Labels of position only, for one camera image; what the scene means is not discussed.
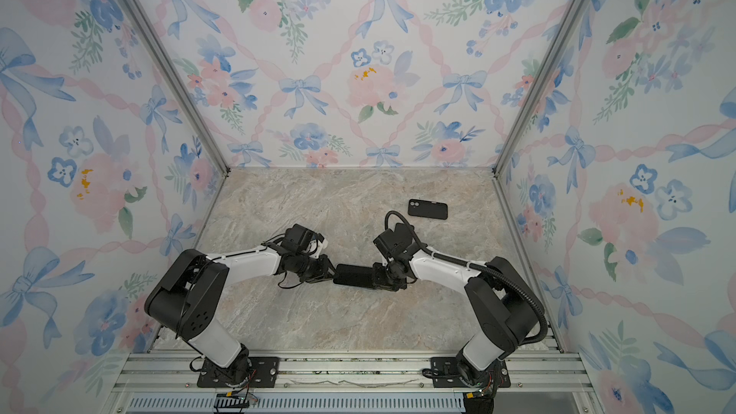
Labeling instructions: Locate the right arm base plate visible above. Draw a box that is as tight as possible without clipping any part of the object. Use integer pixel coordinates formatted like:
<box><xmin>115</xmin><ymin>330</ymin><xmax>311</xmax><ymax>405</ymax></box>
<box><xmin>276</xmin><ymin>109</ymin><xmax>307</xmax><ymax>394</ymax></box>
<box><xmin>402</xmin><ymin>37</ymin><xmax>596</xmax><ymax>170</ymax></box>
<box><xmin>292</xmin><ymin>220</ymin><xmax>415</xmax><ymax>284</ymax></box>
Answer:
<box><xmin>422</xmin><ymin>356</ymin><xmax>511</xmax><ymax>391</ymax></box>

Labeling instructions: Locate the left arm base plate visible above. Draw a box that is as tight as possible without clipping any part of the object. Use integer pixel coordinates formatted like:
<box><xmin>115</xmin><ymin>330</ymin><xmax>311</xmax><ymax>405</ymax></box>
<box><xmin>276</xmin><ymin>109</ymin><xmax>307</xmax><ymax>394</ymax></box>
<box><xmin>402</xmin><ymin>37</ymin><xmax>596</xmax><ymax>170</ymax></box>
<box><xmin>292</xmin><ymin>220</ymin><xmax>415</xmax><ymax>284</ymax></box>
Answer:
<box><xmin>190</xmin><ymin>356</ymin><xmax>281</xmax><ymax>389</ymax></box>

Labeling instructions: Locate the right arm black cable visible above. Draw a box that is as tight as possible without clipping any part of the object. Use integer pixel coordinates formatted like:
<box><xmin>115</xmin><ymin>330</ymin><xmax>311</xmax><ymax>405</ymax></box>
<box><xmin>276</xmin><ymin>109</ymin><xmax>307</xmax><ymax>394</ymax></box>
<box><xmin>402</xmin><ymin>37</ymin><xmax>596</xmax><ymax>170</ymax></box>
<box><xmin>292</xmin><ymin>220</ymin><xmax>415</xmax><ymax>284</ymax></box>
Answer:
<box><xmin>383</xmin><ymin>210</ymin><xmax>548</xmax><ymax>346</ymax></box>

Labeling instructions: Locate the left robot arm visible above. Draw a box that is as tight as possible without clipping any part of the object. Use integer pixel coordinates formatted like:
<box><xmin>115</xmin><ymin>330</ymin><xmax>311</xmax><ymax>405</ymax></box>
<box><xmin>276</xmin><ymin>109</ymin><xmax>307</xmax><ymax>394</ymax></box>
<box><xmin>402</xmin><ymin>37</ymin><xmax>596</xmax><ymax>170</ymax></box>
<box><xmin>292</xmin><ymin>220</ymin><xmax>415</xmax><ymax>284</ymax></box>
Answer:
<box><xmin>144</xmin><ymin>224</ymin><xmax>335</xmax><ymax>386</ymax></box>

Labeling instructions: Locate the blue-edged black phone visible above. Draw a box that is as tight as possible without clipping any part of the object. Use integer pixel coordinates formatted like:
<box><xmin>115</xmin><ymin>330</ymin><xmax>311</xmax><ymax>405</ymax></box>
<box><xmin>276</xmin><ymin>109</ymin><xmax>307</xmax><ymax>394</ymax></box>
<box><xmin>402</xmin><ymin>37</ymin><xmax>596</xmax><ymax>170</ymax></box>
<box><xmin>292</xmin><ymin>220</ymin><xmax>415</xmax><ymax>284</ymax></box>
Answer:
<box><xmin>333</xmin><ymin>264</ymin><xmax>375</xmax><ymax>289</ymax></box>

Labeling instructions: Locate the aluminium rail frame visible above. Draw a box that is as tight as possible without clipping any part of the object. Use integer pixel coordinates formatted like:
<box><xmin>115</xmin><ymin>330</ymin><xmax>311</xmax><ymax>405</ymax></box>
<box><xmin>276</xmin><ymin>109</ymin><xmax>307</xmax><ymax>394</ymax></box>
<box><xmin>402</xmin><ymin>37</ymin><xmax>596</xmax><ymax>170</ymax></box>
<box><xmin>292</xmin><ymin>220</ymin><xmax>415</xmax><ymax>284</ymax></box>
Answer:
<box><xmin>102</xmin><ymin>350</ymin><xmax>603</xmax><ymax>413</ymax></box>

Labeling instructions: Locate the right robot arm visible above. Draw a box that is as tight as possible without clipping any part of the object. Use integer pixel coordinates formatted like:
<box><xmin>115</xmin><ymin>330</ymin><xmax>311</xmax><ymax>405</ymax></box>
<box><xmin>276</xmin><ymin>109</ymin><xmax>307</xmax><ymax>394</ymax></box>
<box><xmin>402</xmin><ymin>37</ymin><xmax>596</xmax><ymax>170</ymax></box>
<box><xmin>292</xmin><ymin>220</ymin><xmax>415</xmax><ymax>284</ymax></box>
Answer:
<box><xmin>373</xmin><ymin>223</ymin><xmax>548</xmax><ymax>387</ymax></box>

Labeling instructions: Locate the corner aluminium post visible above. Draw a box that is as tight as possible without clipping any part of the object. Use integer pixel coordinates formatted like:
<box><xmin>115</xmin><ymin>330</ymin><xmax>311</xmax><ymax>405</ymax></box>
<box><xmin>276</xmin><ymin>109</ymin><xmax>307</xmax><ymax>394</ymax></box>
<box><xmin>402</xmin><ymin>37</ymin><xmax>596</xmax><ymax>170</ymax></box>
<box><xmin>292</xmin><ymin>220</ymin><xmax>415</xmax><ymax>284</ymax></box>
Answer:
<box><xmin>494</xmin><ymin>0</ymin><xmax>590</xmax><ymax>180</ymax></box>
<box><xmin>119</xmin><ymin>0</ymin><xmax>230</xmax><ymax>176</ymax></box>

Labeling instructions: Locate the left corner aluminium post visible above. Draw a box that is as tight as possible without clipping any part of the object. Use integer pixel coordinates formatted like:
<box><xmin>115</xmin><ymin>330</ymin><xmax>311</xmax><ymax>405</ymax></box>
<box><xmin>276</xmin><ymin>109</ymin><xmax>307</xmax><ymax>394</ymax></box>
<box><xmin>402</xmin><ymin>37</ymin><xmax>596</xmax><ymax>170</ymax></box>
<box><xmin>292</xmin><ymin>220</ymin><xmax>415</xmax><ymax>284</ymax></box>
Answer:
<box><xmin>119</xmin><ymin>0</ymin><xmax>230</xmax><ymax>176</ymax></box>

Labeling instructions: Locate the right corner aluminium post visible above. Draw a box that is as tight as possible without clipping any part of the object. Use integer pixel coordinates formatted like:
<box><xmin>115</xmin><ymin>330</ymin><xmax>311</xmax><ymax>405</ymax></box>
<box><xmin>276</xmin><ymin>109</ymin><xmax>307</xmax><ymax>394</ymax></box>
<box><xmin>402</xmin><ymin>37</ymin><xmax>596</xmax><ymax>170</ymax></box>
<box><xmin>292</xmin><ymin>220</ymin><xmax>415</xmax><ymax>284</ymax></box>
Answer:
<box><xmin>494</xmin><ymin>0</ymin><xmax>590</xmax><ymax>180</ymax></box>

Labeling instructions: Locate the black phone case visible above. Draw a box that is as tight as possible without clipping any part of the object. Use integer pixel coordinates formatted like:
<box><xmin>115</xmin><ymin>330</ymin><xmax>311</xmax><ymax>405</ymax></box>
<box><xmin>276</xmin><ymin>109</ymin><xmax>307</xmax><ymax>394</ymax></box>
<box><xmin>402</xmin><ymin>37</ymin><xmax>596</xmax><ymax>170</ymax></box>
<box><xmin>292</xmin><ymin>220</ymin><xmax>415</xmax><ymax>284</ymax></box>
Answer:
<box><xmin>407</xmin><ymin>199</ymin><xmax>449</xmax><ymax>220</ymax></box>

